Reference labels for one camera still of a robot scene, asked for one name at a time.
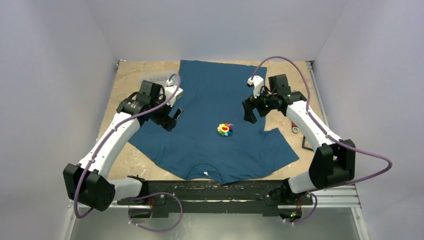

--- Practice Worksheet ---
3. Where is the colourful plush flower brooch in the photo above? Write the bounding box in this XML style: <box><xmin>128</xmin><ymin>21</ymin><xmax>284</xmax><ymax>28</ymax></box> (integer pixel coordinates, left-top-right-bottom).
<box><xmin>217</xmin><ymin>123</ymin><xmax>234</xmax><ymax>137</ymax></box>

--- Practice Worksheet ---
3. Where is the blue t-shirt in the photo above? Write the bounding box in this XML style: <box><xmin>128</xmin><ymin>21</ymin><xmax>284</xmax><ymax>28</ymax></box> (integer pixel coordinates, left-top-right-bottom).
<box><xmin>129</xmin><ymin>60</ymin><xmax>298</xmax><ymax>184</ymax></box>

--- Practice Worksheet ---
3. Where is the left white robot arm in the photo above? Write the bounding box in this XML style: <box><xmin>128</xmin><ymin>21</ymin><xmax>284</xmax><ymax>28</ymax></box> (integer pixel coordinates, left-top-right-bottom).
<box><xmin>63</xmin><ymin>73</ymin><xmax>183</xmax><ymax>217</ymax></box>

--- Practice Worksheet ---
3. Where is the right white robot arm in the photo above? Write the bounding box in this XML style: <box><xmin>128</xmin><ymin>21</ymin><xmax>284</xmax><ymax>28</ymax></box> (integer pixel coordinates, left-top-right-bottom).
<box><xmin>242</xmin><ymin>74</ymin><xmax>356</xmax><ymax>204</ymax></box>

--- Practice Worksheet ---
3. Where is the clear plastic organizer box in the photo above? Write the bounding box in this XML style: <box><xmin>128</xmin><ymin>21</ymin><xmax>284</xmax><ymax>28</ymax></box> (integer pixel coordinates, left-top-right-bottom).
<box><xmin>142</xmin><ymin>71</ymin><xmax>178</xmax><ymax>87</ymax></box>

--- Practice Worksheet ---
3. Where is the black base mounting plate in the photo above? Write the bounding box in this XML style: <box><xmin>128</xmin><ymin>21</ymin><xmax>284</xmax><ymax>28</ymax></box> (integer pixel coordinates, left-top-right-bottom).
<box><xmin>117</xmin><ymin>180</ymin><xmax>313</xmax><ymax>220</ymax></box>

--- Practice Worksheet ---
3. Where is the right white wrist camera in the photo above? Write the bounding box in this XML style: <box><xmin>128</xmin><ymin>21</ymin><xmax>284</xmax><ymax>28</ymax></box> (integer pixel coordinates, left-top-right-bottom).
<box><xmin>246</xmin><ymin>75</ymin><xmax>265</xmax><ymax>99</ymax></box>

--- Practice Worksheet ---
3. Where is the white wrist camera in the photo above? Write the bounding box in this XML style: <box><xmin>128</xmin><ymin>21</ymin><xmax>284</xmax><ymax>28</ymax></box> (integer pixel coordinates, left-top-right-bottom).
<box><xmin>164</xmin><ymin>79</ymin><xmax>184</xmax><ymax>107</ymax></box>
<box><xmin>246</xmin><ymin>75</ymin><xmax>265</xmax><ymax>99</ymax></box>

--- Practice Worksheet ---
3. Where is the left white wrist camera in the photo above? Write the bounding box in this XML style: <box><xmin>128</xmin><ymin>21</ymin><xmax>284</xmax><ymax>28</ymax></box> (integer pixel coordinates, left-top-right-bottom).
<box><xmin>164</xmin><ymin>79</ymin><xmax>184</xmax><ymax>107</ymax></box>

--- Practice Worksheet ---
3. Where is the red handled adjustable wrench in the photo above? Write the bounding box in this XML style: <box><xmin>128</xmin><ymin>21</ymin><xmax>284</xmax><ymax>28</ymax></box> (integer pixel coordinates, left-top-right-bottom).
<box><xmin>291</xmin><ymin>121</ymin><xmax>300</xmax><ymax>134</ymax></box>

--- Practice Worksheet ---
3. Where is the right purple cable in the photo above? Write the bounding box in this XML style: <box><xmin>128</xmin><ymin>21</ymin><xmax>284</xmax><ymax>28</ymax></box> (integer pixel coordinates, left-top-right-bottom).
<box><xmin>249</xmin><ymin>55</ymin><xmax>393</xmax><ymax>226</ymax></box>

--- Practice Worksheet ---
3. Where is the aluminium frame rail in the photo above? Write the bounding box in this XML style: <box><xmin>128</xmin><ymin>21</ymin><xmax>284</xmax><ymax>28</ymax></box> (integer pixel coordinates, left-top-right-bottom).
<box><xmin>67</xmin><ymin>185</ymin><xmax>361</xmax><ymax>210</ymax></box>

